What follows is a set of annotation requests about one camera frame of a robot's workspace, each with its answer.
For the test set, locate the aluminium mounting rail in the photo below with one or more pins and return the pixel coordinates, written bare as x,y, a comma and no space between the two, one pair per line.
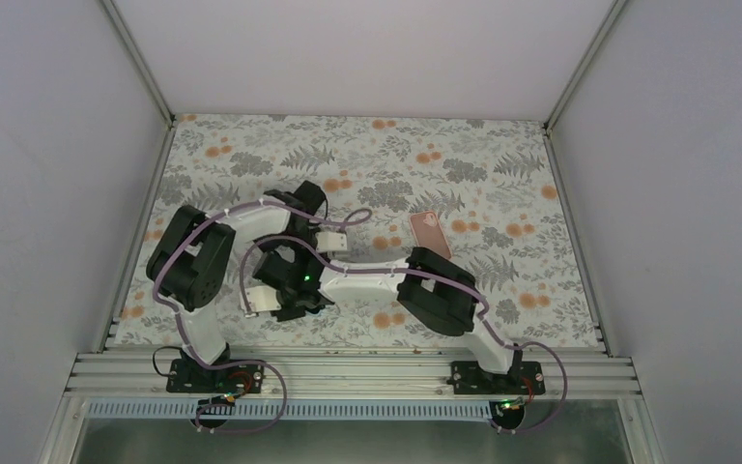
392,374

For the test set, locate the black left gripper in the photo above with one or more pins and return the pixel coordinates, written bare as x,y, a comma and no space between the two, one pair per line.
303,259

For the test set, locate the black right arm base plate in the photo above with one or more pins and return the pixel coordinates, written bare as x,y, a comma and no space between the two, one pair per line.
468,378

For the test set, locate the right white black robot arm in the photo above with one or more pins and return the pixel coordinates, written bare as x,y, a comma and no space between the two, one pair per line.
441,295

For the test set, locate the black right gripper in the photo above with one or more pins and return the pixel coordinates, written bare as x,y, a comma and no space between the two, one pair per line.
298,310

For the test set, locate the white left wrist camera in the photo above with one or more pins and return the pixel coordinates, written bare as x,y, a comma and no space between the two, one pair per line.
331,241

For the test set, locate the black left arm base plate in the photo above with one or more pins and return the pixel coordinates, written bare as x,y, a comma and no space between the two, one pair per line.
187,376

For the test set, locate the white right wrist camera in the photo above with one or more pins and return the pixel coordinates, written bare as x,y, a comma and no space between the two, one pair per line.
258,299

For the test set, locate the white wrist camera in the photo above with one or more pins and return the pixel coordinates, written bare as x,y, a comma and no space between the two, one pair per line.
258,299
331,241

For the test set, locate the pink phone case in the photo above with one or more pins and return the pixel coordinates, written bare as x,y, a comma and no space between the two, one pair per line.
427,231

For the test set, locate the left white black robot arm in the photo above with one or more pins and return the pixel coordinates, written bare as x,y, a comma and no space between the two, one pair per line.
189,266

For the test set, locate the floral patterned table mat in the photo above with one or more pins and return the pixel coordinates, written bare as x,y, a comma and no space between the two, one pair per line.
489,183

